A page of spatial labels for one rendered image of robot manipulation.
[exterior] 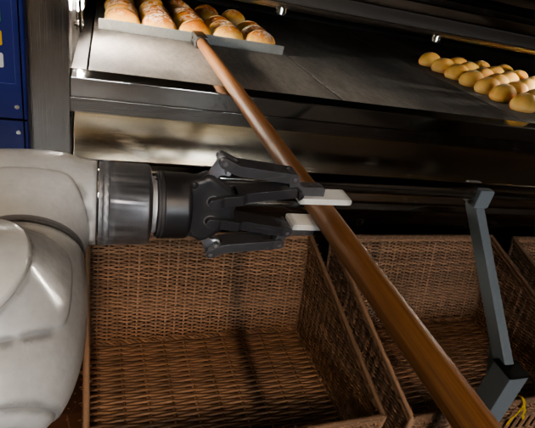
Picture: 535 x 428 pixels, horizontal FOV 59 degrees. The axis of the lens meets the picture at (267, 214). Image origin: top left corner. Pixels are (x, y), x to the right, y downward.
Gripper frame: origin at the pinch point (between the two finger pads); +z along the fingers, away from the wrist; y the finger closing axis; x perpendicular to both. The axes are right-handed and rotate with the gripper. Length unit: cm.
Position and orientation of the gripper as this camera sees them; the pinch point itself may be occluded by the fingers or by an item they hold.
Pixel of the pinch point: (318, 209)
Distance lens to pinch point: 60.1
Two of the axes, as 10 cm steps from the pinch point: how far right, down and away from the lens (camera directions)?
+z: 9.4, 0.3, 3.4
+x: 2.8, 5.1, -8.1
